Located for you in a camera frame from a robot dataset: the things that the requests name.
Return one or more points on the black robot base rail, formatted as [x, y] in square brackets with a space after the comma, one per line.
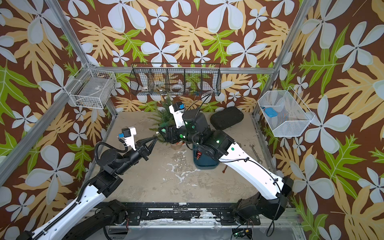
[180, 214]

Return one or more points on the aluminium frame post right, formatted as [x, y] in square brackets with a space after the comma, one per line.
[292, 34]

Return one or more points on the round wooden tree base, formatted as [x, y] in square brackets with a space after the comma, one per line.
[176, 146]

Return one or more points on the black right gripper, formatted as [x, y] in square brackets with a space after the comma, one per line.
[173, 132]

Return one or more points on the blue object in basket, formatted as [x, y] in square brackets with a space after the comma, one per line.
[270, 112]

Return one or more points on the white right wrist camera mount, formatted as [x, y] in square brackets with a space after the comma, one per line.
[177, 110]

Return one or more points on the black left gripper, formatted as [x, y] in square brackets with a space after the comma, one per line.
[143, 150]

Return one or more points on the teal plastic bin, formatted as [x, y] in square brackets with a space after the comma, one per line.
[205, 162]

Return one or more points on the white wire basket left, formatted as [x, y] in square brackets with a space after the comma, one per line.
[91, 87]

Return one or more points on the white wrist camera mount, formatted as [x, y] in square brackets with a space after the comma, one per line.
[177, 110]
[127, 137]

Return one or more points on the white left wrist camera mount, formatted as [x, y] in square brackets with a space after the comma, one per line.
[127, 137]

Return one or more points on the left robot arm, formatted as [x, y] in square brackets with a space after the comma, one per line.
[68, 224]

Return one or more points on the white wire basket right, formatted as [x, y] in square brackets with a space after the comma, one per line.
[294, 116]

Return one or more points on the black wire basket shelf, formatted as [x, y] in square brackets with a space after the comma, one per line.
[176, 79]

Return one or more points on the white wire basket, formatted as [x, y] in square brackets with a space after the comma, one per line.
[91, 87]
[294, 116]

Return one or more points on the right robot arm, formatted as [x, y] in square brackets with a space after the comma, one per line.
[191, 127]

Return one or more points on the small green christmas tree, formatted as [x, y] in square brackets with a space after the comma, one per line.
[162, 118]

